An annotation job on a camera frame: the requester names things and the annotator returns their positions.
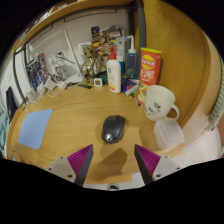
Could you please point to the small white desk clock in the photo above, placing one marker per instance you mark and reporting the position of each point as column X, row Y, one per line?
column 98, row 82

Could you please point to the white red-capped lotion bottle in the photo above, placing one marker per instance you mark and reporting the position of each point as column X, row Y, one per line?
column 114, row 75

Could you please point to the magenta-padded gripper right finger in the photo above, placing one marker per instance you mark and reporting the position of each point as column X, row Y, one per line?
column 163, row 165

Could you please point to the clear spray bottle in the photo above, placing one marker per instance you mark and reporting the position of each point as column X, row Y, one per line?
column 131, row 65

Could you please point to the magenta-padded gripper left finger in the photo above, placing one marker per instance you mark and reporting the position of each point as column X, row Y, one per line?
column 63, row 166

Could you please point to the white power strip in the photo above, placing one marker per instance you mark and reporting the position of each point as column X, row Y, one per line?
column 61, row 84

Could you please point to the small white charger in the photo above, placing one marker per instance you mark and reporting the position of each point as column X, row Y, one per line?
column 40, row 88

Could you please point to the wooden robot figurine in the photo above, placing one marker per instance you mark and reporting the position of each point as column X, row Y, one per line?
column 89, row 68

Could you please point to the black computer mouse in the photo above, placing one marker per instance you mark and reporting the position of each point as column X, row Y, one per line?
column 113, row 128

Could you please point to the wooden shelf unit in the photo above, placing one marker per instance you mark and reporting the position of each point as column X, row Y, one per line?
column 66, row 9

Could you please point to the blue and white small box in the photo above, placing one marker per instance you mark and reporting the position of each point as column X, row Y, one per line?
column 128, row 86

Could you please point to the blue model kit box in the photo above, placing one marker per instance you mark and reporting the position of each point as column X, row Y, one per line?
column 36, row 71

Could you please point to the large white power adapter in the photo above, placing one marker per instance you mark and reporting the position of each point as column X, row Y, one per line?
column 50, row 83

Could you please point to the clear plastic jar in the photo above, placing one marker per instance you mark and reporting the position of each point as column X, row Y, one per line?
column 30, row 95

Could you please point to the orange chips can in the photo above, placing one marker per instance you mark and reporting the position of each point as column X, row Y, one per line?
column 150, row 75

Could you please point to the colourful printed box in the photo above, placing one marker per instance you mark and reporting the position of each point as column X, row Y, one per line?
column 106, row 33

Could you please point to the white mug with face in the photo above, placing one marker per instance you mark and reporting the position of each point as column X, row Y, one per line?
column 158, row 101

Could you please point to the light blue mouse pad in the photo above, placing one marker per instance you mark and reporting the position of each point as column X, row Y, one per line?
column 35, row 128

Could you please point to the teal cloth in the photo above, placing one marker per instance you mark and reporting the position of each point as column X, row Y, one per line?
column 3, row 133

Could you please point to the black bag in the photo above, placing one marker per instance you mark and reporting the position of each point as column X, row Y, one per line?
column 11, row 103

